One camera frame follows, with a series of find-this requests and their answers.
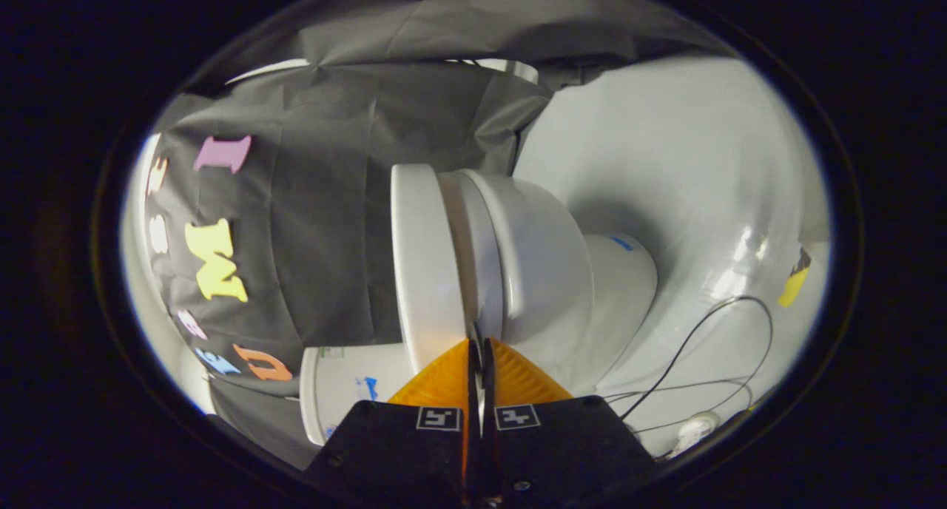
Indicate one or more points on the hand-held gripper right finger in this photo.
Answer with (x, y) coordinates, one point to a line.
(562, 450)

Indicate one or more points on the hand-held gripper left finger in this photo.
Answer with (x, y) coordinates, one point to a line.
(399, 450)

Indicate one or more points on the white toilet lid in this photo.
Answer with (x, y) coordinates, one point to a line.
(425, 272)

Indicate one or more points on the white toilet tank cover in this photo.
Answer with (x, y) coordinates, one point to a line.
(311, 398)

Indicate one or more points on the white toilet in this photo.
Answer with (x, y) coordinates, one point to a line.
(547, 272)

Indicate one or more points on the white toilet seat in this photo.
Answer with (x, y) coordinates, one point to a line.
(473, 243)

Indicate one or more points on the black backdrop cloth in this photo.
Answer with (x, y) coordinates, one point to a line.
(325, 198)

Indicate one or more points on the yellow tape strip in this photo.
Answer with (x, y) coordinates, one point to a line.
(792, 287)

